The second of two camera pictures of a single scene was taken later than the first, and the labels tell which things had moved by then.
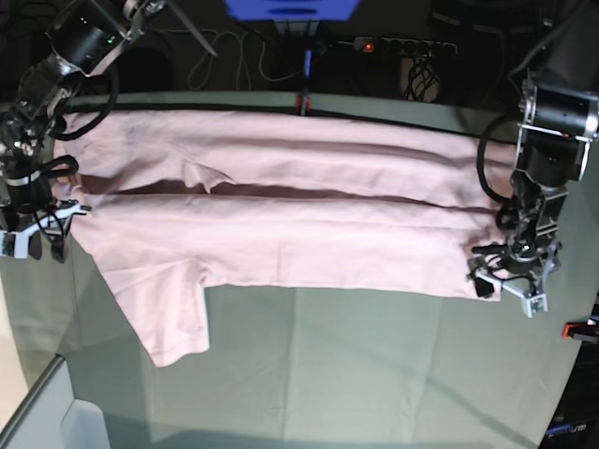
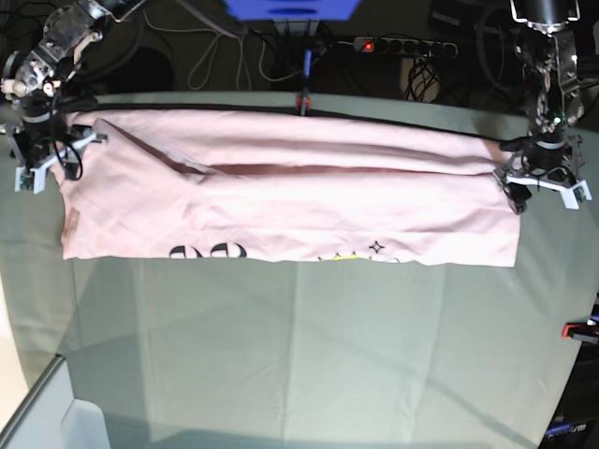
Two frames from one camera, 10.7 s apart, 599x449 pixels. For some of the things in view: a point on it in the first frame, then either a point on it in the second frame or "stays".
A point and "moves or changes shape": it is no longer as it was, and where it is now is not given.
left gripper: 28,210 -> 43,137
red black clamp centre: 303,102 stays
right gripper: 519,267 -> 574,191
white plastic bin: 51,418 stays
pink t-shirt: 168,202 moves or changes shape
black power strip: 406,46 stays
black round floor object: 145,70 stays
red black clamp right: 586,331 stays
